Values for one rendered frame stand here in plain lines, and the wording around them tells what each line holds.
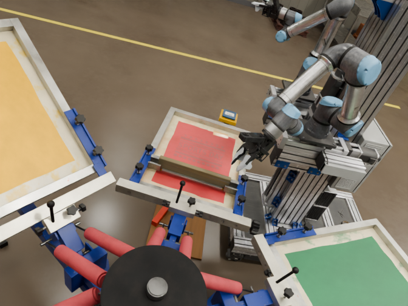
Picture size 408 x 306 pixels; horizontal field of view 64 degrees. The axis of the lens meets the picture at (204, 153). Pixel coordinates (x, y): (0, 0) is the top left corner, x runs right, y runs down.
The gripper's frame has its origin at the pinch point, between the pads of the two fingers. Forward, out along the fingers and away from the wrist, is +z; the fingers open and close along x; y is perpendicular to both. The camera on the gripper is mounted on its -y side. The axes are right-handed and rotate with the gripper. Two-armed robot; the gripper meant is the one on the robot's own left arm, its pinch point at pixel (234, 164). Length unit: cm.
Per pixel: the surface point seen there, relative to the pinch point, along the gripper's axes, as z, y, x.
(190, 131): 16, 24, 74
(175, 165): 27.2, 2.8, 34.8
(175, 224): 38.2, -2.4, -1.9
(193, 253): 90, 90, 52
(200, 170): 20.1, 12.4, 27.7
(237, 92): -24, 193, 286
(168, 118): 19, 10, 83
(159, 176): 38, 2, 37
